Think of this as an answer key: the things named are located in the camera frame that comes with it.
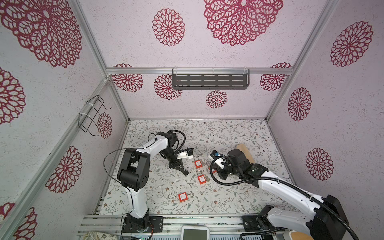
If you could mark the red padlock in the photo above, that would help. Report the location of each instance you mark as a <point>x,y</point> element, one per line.
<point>198,162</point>
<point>201,177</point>
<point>209,168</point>
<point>178,198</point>

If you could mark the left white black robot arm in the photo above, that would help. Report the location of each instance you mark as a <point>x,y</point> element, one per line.
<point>134,173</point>

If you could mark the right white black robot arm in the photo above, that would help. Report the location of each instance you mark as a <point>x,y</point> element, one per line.
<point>322,218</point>

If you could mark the white tablet device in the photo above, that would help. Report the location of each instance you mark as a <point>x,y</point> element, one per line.
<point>195,232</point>

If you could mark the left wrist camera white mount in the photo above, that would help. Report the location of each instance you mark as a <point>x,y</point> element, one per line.
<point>186,154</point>

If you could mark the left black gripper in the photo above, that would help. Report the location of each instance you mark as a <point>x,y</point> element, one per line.
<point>176,164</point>

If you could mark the dark grey wall shelf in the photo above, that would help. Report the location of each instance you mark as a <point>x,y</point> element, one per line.
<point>209,81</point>

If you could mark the black wire wall basket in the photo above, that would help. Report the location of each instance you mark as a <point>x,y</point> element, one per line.
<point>89,118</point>

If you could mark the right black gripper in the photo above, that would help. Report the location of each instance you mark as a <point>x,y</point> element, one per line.
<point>221,174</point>

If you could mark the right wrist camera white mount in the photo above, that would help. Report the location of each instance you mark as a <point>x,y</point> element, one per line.
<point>219,161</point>

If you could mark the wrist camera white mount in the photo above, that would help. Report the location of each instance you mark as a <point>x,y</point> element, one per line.
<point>186,154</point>
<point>219,161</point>

